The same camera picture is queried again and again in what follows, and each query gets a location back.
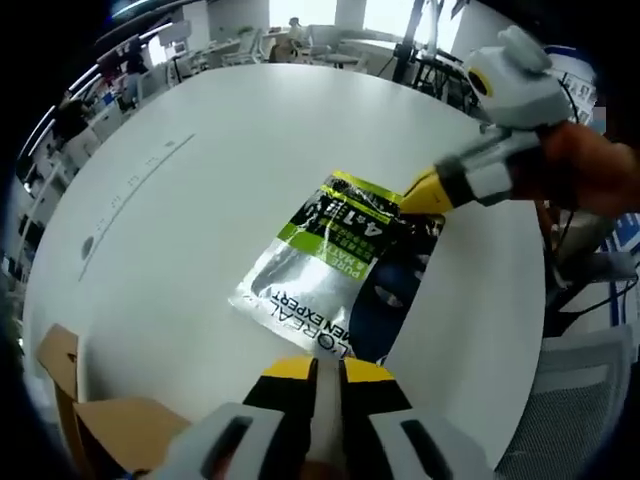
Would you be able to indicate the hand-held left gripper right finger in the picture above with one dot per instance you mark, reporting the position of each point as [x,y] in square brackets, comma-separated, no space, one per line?
[400,445]

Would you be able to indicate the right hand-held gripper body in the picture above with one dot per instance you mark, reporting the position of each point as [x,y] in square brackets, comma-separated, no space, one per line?
[520,90]

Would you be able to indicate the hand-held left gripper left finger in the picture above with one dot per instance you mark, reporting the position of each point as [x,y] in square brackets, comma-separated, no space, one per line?
[235,440]

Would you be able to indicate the brown cardboard shoe box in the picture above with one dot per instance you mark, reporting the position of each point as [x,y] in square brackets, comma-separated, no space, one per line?
[120,430]

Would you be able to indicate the silver green pouch soft item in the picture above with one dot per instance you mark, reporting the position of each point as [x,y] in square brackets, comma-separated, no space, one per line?
[310,270]

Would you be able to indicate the person's right hand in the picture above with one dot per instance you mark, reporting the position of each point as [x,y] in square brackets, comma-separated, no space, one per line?
[580,170]

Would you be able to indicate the blue photo display board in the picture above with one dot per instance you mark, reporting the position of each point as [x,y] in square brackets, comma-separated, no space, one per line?
[582,92]

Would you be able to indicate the black tripod stand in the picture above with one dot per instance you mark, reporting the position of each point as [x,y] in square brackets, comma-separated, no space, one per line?
[407,45]

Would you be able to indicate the grey mesh office chair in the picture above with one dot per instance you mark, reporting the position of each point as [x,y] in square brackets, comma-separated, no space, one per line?
[565,400]

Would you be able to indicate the white table socket panel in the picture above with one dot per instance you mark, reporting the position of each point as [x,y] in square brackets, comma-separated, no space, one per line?
[88,247]

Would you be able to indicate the white office chair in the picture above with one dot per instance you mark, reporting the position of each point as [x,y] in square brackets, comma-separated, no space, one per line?
[245,47]

